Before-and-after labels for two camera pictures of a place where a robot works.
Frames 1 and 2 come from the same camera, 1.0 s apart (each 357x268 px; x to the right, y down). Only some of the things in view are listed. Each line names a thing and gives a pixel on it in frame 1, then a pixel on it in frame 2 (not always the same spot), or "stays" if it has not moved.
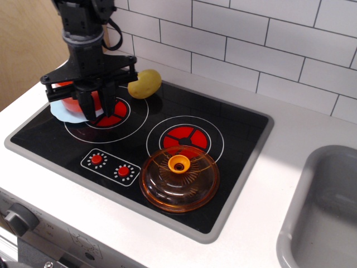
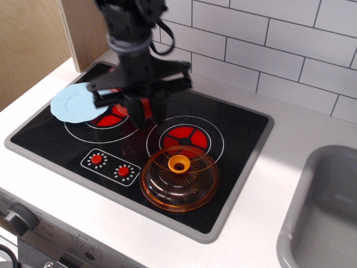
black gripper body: x=89 y=69 → x=140 y=76
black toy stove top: x=107 y=154 stays
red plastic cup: x=72 y=103 → x=146 y=105
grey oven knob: x=21 y=219 stays
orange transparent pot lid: x=179 y=178 stays
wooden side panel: x=32 y=45 stays
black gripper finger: x=87 y=105 → x=135 y=113
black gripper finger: x=108 y=90 → x=158 y=106
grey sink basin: x=319 y=229 stays
